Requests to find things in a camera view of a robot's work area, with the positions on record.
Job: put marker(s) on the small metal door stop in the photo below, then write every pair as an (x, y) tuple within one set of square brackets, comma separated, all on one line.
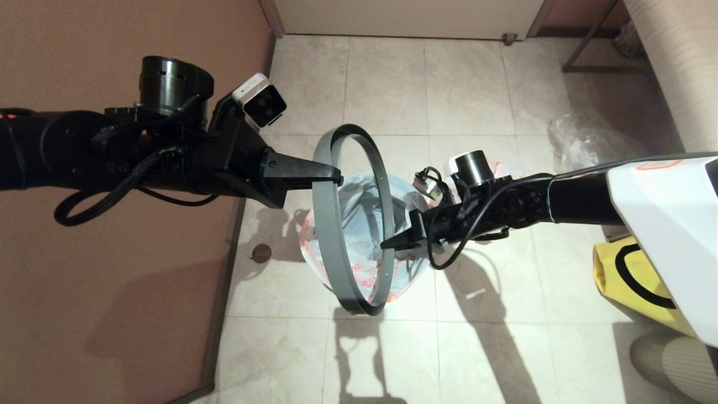
[(509, 38)]

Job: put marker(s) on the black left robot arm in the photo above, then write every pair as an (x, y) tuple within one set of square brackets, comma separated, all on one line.
[(67, 151)]

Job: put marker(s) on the round metal floor drain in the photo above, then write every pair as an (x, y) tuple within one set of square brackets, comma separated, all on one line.
[(261, 253)]

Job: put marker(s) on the white plastic bag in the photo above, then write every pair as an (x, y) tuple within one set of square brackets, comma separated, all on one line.
[(364, 224)]

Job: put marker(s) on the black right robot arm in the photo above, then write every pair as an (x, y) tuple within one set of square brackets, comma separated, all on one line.
[(645, 213)]

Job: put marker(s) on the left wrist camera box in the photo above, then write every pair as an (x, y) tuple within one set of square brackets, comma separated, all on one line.
[(261, 101)]

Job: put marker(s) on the beige striped furniture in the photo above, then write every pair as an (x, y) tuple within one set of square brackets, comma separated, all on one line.
[(679, 67)]

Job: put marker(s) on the grey ribbed round pouf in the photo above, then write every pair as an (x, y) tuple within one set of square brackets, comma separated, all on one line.
[(673, 370)]

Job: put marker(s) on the used white bag red trim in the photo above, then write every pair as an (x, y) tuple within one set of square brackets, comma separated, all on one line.
[(496, 167)]

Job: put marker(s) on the clear plastic bag dark contents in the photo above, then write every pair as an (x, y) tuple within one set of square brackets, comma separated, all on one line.
[(583, 140)]

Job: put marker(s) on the grey mesh bundle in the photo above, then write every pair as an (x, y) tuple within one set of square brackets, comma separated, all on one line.
[(628, 40)]

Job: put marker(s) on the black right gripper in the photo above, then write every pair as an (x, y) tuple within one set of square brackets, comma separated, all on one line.
[(432, 227)]

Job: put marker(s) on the dark metal frame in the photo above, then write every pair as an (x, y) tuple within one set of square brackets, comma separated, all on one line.
[(600, 68)]

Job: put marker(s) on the yellow fabric bag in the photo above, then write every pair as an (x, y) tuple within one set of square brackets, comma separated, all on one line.
[(611, 280)]

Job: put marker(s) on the small silver connector block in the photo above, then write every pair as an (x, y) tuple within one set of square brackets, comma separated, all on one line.
[(426, 184)]

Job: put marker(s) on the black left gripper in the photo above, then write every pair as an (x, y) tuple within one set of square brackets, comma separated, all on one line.
[(235, 163)]

